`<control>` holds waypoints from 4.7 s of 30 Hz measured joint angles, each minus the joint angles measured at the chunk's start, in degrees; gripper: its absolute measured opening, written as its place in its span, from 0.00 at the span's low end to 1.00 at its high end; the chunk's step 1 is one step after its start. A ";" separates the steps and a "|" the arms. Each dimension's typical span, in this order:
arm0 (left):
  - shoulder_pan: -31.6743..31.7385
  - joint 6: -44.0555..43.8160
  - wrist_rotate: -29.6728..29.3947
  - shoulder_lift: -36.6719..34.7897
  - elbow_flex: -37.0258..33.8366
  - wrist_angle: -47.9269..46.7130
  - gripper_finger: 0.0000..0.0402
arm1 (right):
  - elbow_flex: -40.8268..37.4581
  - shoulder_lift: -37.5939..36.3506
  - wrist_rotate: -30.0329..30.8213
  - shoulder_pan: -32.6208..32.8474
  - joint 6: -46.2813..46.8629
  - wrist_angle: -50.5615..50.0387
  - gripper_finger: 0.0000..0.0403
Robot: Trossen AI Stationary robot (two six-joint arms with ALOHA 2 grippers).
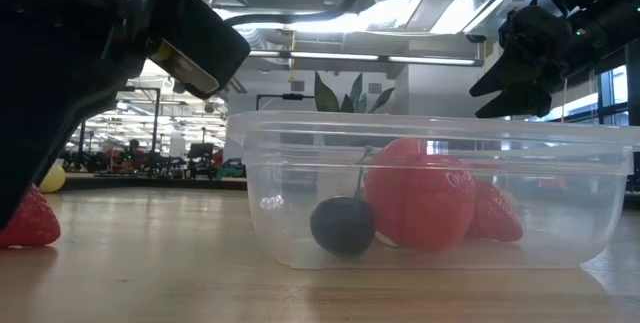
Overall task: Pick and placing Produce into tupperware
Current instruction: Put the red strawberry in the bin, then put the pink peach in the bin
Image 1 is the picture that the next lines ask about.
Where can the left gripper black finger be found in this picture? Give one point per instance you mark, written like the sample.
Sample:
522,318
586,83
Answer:
45,138

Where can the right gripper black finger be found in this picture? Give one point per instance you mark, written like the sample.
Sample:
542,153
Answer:
492,83
520,105

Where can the yellow plastic lemon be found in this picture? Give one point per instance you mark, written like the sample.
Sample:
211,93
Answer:
55,179

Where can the large red plastic strawberry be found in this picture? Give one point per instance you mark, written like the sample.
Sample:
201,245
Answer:
35,225

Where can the small red plastic strawberry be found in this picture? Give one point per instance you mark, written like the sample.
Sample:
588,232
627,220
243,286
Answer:
497,218

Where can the red round plastic fruit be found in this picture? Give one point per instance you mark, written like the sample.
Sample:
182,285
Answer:
415,203

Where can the dark plastic cherry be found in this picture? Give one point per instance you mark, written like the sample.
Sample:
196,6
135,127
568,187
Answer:
342,225

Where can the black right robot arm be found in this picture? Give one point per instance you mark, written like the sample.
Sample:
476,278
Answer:
600,13

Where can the clear plastic tupperware container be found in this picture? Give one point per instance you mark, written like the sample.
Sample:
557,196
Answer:
565,223

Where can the long ceiling light bar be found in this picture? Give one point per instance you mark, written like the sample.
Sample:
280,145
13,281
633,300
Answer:
330,56

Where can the green snake plant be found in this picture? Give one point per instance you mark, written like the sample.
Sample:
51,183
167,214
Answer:
324,98

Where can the green machine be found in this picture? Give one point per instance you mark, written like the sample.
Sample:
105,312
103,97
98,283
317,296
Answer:
231,169

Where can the black bent clamp bar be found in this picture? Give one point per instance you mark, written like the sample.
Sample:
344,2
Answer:
295,96

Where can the black vertical frame post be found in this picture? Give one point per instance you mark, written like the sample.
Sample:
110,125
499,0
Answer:
632,88

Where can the black tall stand frame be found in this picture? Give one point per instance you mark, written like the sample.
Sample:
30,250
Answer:
157,123

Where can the black table frame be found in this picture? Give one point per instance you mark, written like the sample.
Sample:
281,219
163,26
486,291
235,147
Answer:
150,183

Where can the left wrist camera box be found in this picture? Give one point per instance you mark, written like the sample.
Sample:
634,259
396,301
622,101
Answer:
210,38

